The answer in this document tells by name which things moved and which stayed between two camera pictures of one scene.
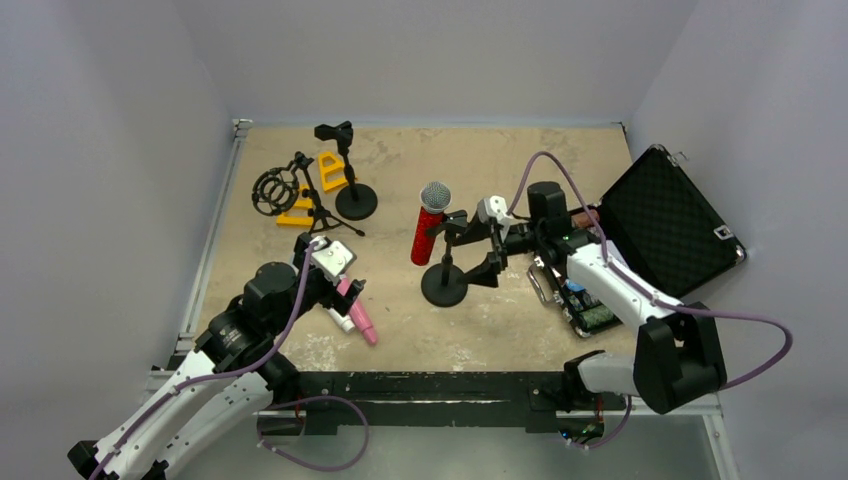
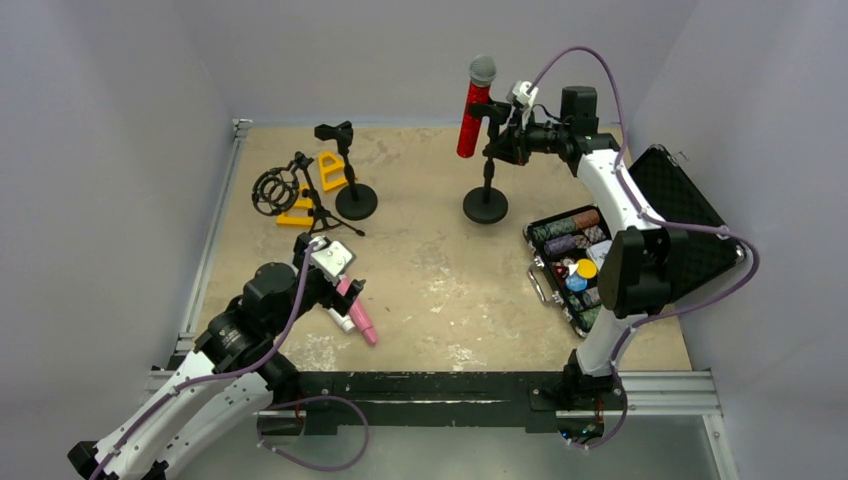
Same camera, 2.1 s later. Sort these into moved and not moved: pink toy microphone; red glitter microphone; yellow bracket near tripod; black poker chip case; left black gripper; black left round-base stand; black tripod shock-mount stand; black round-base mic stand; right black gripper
Moved: red glitter microphone; right black gripper; black round-base mic stand
Not moved: black tripod shock-mount stand; black left round-base stand; yellow bracket near tripod; black poker chip case; left black gripper; pink toy microphone
